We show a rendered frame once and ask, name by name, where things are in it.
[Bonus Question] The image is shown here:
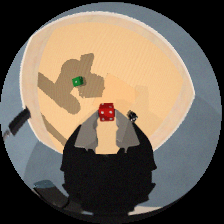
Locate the green die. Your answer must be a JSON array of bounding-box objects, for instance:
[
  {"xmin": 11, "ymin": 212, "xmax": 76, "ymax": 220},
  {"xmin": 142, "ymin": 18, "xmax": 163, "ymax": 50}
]
[{"xmin": 72, "ymin": 76, "xmax": 84, "ymax": 87}]

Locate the red die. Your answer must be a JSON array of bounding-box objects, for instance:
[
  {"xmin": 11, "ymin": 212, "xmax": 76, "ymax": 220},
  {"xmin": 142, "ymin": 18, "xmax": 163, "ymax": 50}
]
[{"xmin": 98, "ymin": 103, "xmax": 114, "ymax": 122}]

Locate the light orange flat mat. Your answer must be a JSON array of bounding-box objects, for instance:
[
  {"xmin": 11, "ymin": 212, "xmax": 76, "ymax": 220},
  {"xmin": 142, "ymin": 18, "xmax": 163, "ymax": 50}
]
[{"xmin": 92, "ymin": 73, "xmax": 139, "ymax": 114}]

